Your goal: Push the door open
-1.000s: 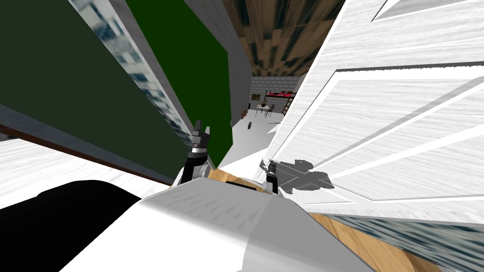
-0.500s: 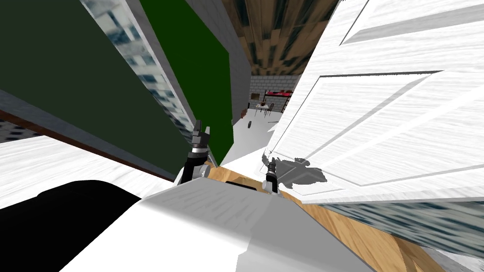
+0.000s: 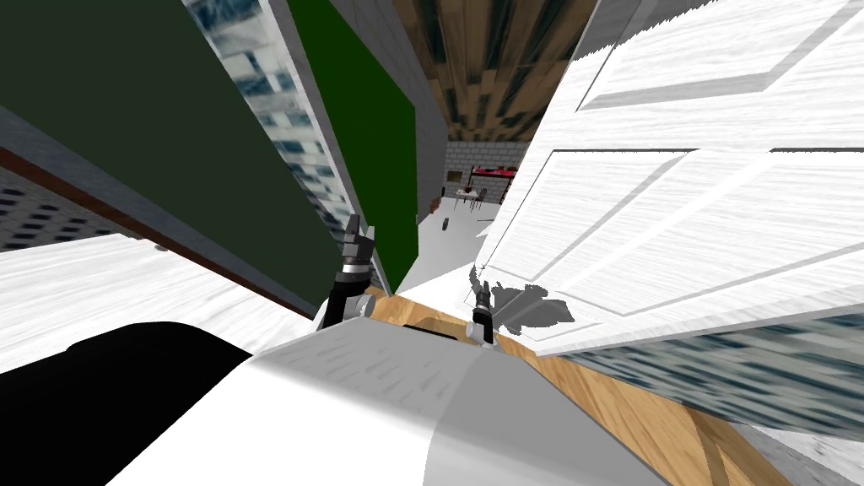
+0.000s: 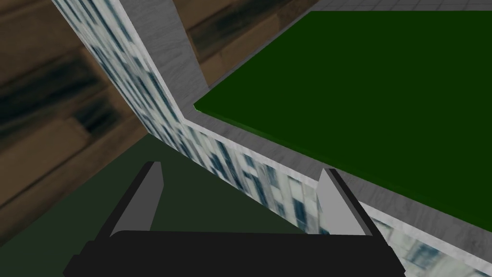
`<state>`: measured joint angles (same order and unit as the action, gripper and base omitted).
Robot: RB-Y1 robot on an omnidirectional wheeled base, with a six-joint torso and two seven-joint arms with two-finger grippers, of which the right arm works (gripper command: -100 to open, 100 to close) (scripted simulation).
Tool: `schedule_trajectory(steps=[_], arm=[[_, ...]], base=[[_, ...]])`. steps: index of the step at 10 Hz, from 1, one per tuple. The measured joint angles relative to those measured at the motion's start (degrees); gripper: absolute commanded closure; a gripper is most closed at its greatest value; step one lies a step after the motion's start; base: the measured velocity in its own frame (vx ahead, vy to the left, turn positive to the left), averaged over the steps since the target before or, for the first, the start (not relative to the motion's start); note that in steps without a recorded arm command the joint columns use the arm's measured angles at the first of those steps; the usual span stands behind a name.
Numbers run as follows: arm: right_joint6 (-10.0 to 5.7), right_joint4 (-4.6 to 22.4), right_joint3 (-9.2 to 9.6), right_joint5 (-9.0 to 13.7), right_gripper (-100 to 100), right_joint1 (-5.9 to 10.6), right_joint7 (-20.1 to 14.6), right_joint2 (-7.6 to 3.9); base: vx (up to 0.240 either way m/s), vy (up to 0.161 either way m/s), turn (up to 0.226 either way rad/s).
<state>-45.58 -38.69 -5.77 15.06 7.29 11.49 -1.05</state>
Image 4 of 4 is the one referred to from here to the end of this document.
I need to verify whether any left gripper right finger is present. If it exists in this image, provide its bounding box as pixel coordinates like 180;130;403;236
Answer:
315;167;382;237

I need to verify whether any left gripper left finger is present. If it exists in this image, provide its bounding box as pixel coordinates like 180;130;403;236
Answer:
99;161;165;240

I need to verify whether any green flat slab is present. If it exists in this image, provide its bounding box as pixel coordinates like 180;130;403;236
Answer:
193;10;492;234

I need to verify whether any grey base with patterned sides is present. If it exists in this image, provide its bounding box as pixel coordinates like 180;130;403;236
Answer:
51;0;492;277

